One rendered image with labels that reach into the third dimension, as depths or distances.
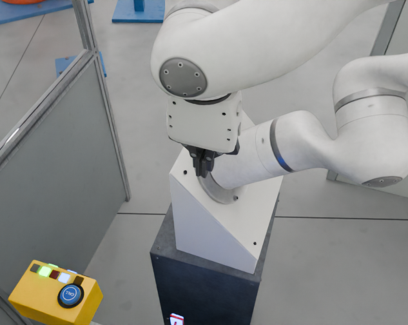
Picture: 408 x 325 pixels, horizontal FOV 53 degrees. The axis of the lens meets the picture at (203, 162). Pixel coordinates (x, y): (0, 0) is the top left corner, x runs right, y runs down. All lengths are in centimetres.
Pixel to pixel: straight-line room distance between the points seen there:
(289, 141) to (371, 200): 177
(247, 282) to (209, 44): 82
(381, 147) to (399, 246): 173
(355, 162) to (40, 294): 69
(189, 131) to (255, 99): 242
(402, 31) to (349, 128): 123
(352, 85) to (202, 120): 32
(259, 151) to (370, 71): 26
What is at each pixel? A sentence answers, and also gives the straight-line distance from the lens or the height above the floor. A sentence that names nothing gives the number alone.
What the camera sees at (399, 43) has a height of 94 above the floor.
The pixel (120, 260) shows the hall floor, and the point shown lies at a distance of 220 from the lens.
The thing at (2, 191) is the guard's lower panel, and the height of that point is 89.
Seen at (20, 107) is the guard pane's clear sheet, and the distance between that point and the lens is 142.
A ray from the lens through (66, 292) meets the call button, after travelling 95.
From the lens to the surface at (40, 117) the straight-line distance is 148.
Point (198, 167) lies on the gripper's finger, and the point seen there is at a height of 144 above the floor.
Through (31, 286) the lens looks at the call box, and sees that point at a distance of 99.
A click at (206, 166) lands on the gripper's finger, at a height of 144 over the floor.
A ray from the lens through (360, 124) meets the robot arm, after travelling 73.
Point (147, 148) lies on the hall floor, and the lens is 263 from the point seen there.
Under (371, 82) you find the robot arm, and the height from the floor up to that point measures 148.
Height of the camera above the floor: 192
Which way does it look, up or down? 49 degrees down
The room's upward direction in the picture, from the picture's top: straight up
